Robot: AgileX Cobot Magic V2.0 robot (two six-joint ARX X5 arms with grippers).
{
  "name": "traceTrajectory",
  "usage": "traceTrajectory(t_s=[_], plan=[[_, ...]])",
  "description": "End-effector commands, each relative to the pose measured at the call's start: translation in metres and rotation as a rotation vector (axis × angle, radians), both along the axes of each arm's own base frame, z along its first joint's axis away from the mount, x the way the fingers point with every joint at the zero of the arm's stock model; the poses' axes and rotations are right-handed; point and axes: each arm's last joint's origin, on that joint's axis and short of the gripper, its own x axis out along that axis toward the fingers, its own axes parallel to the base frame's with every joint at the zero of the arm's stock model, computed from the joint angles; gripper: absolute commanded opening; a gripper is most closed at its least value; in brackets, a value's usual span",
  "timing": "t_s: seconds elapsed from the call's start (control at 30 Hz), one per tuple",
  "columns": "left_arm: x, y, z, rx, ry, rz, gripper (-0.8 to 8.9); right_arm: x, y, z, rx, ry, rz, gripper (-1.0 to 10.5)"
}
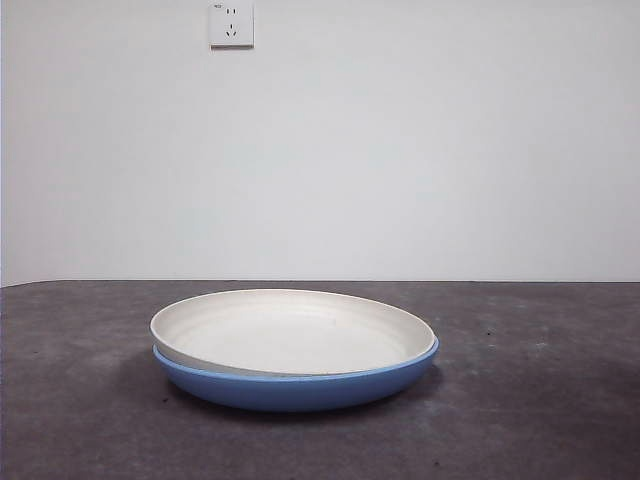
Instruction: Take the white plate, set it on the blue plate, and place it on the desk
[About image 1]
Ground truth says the white plate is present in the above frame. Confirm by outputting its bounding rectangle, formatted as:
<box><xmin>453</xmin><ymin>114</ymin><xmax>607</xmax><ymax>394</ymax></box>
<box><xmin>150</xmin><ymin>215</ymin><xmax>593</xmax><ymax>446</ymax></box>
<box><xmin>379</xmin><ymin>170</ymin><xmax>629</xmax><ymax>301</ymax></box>
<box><xmin>148</xmin><ymin>288</ymin><xmax>435</xmax><ymax>376</ymax></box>

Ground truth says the blue plate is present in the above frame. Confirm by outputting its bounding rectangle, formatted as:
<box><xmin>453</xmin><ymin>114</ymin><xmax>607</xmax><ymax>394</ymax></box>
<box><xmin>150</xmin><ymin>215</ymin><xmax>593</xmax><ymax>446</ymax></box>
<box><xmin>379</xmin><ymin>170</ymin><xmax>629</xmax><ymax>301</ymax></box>
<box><xmin>151</xmin><ymin>335</ymin><xmax>441</xmax><ymax>413</ymax></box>

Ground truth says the white wall socket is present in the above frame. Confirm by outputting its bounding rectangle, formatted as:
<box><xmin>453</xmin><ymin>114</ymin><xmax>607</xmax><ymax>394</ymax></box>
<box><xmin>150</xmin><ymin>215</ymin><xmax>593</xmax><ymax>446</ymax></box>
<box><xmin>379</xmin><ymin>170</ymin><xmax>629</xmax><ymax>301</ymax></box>
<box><xmin>208</xmin><ymin>1</ymin><xmax>255</xmax><ymax>50</ymax></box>

